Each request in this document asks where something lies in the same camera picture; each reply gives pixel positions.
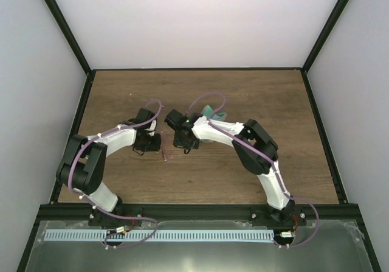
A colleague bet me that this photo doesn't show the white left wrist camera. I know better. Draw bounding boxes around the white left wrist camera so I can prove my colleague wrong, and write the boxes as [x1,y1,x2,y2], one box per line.
[146,120,157,131]

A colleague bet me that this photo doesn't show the black enclosure frame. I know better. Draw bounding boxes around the black enclosure frame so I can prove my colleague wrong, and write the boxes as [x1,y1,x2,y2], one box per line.
[15,0,381,272]

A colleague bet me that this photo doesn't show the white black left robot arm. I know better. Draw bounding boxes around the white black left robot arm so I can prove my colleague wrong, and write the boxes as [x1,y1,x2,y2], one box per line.
[56,108,161,226]

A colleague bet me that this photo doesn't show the metal front plate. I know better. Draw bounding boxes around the metal front plate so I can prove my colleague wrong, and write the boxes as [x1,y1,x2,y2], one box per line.
[26,220,373,271]

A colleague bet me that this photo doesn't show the pink sunglasses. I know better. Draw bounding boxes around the pink sunglasses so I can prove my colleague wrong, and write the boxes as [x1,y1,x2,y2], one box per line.
[160,130,173,162]

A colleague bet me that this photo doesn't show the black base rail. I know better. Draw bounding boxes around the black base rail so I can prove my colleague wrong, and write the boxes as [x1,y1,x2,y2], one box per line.
[36,203,362,228]

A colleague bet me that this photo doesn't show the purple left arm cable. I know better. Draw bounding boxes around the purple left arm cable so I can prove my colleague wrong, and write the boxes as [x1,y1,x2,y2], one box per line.
[68,99,163,227]

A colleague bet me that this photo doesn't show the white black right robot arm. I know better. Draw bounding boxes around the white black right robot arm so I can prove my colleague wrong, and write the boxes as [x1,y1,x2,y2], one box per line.
[165,110,295,225]

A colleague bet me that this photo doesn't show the light blue slotted strip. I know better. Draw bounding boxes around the light blue slotted strip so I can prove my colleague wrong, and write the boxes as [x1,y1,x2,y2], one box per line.
[43,229,274,243]

